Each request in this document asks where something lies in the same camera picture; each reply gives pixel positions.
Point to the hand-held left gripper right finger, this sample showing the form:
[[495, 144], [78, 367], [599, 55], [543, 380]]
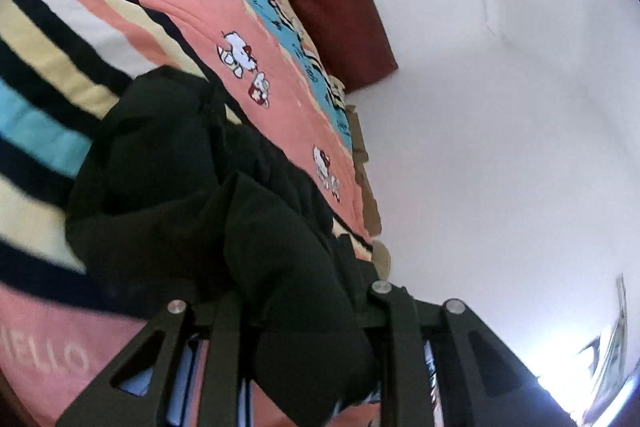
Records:
[[400, 347]]

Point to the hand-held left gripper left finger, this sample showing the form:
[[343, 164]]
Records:
[[225, 357]]

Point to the black puffer jacket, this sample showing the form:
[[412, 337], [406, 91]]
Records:
[[175, 182]]

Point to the light blue cloth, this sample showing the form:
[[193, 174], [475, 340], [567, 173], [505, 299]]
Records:
[[187, 382]]

